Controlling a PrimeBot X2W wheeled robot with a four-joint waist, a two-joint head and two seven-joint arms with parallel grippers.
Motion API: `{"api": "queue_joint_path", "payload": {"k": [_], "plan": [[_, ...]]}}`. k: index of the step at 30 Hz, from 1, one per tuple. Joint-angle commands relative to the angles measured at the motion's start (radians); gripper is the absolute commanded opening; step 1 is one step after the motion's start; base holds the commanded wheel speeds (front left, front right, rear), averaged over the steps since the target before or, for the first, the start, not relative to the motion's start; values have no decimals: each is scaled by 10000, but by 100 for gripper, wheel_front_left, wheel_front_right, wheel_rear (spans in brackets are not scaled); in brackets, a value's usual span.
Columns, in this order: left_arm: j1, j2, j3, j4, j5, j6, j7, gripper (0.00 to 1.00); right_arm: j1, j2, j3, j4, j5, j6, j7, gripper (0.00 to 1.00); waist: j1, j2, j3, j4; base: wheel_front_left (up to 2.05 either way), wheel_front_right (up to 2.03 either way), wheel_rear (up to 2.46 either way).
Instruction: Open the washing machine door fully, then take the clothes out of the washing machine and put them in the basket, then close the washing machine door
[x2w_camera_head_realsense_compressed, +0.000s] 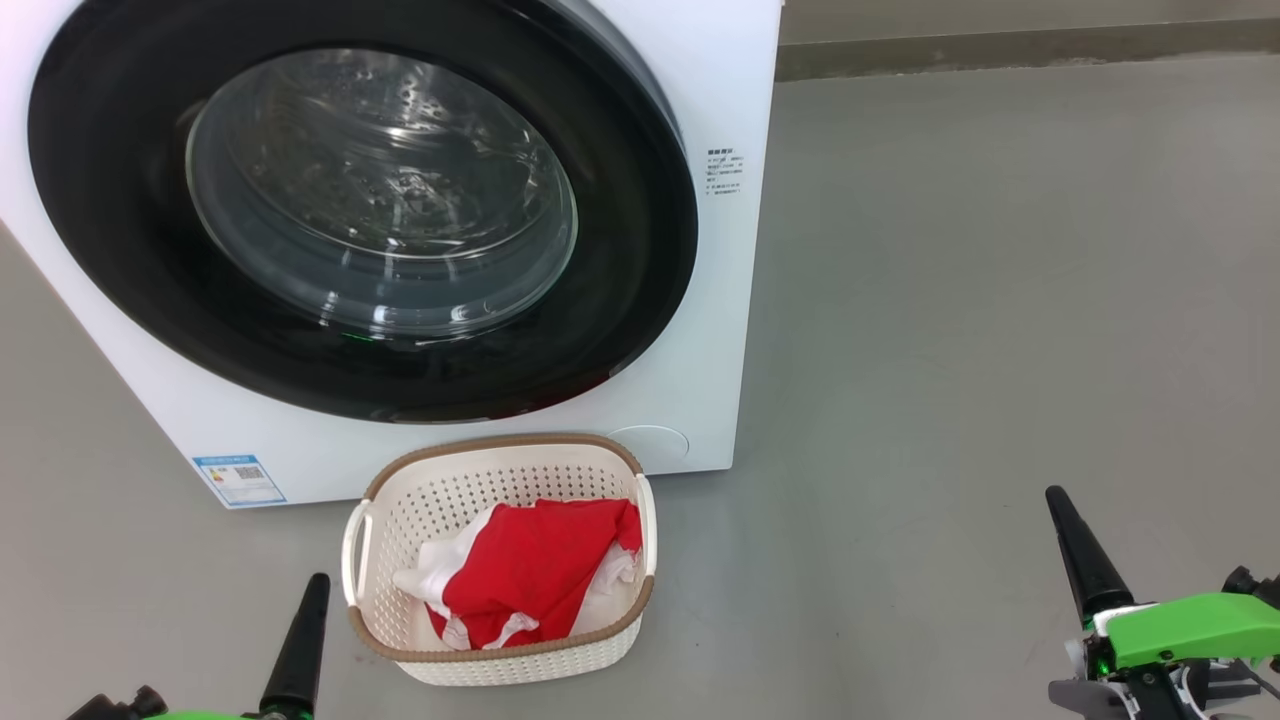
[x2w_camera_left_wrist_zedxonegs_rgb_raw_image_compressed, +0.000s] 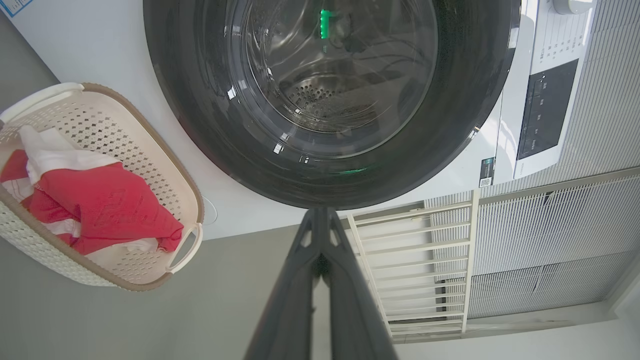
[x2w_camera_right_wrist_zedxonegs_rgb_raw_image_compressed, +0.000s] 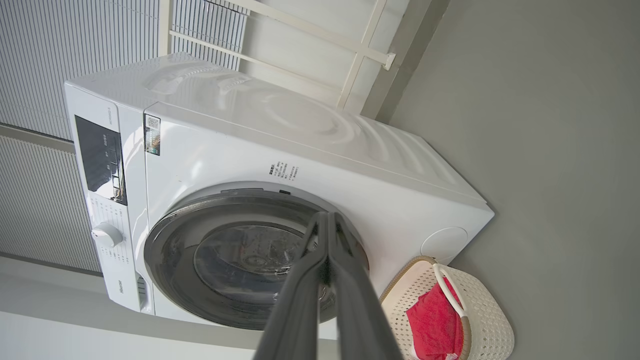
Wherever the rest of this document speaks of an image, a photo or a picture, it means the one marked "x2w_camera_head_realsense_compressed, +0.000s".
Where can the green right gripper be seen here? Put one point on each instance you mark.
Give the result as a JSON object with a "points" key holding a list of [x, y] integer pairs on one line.
{"points": [[1200, 630]]}

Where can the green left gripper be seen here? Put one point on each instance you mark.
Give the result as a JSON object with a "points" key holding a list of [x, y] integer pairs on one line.
{"points": [[200, 716]]}

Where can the red and white garment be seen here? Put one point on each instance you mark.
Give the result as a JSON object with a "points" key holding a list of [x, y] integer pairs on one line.
{"points": [[530, 570]]}

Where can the black-rimmed glass washer door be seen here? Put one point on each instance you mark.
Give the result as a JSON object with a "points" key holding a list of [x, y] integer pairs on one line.
{"points": [[120, 250]]}

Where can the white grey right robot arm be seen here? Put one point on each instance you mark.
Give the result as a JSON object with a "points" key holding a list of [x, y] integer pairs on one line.
{"points": [[1090, 698]]}

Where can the cream perforated laundry basket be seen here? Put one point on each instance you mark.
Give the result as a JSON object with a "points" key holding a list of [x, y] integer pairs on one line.
{"points": [[440, 510]]}

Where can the white front-load washing machine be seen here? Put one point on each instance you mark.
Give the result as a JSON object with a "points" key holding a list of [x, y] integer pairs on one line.
{"points": [[720, 300]]}

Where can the blue energy label sticker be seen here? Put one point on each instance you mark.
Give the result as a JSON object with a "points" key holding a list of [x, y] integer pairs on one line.
{"points": [[240, 480]]}

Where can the grey skirting board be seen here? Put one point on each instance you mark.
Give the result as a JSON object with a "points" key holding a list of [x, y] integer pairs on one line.
{"points": [[1000, 55]]}

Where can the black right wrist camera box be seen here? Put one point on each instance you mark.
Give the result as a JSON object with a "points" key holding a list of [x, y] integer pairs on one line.
{"points": [[1252, 582]]}

